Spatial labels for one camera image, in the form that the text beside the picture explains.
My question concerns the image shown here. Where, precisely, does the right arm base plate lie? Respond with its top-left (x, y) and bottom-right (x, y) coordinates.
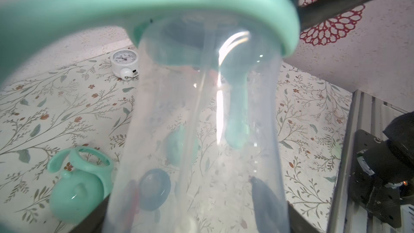
top-left (348, 113), bottom-right (414, 228)

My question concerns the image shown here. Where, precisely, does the mint handle ring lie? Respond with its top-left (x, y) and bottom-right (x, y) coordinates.
top-left (0, 0), bottom-right (301, 150)

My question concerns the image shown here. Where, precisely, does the mint cap with handle ring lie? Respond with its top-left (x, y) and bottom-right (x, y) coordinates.
top-left (47, 146), bottom-right (114, 224)

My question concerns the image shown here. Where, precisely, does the mint bear cap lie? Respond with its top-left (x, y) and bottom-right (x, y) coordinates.
top-left (165, 125), bottom-right (187, 166)

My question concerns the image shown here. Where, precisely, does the clear bottle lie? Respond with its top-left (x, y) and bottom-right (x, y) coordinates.
top-left (103, 13), bottom-right (290, 233)

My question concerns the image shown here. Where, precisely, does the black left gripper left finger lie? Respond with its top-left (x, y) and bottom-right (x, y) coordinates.
top-left (70, 196), bottom-right (110, 233)

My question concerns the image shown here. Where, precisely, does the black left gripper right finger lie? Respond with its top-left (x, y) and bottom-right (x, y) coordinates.
top-left (288, 203), bottom-right (319, 233)

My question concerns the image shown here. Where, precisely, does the white small alarm clock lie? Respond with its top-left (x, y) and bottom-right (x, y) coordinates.
top-left (111, 49), bottom-right (139, 81)

